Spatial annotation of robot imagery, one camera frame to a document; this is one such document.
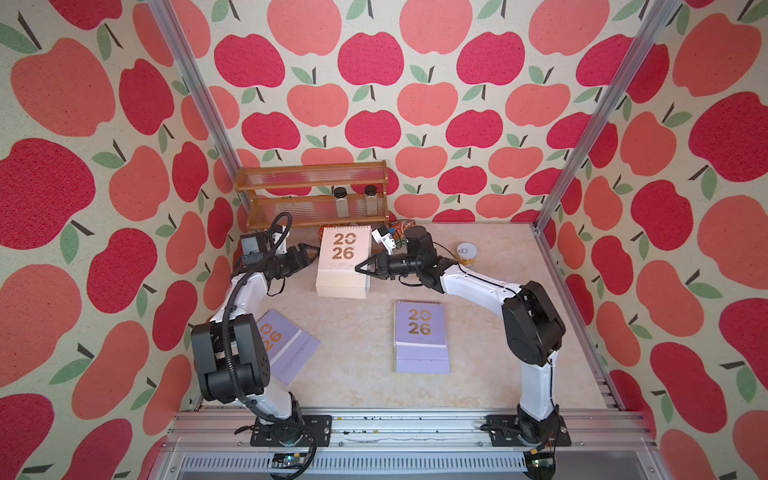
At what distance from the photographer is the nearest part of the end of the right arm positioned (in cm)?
70

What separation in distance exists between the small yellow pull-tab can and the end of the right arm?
33cm

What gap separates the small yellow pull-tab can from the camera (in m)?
1.07
